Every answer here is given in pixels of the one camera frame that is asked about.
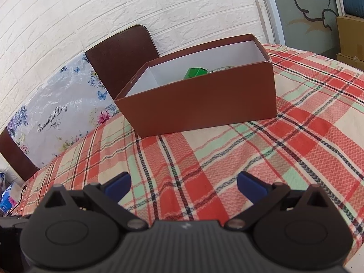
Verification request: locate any brown headboard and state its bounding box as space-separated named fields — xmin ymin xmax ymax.
xmin=0 ymin=25 xmax=160 ymax=182

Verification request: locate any red plaid blanket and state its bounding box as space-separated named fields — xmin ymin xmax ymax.
xmin=11 ymin=43 xmax=364 ymax=252

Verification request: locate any frosted glass door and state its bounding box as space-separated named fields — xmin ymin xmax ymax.
xmin=267 ymin=0 xmax=343 ymax=55

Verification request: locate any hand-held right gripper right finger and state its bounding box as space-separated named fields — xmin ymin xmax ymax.
xmin=225 ymin=171 xmax=327 ymax=232

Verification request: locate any floral plastic bedding bag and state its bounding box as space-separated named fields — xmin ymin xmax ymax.
xmin=6 ymin=53 xmax=120 ymax=169

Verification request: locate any tan cardboard carton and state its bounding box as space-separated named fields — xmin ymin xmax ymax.
xmin=336 ymin=15 xmax=364 ymax=71

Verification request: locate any black cable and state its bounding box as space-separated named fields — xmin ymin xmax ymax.
xmin=8 ymin=184 xmax=27 ymax=217

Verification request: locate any small green box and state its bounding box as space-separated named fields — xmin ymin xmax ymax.
xmin=183 ymin=67 xmax=210 ymax=81

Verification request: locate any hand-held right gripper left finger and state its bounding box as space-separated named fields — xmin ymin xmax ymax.
xmin=43 ymin=172 xmax=149 ymax=231

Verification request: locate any blue and white packet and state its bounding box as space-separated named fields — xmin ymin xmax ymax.
xmin=0 ymin=171 xmax=18 ymax=214

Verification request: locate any brown cardboard box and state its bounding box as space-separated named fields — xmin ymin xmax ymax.
xmin=114 ymin=33 xmax=277 ymax=138

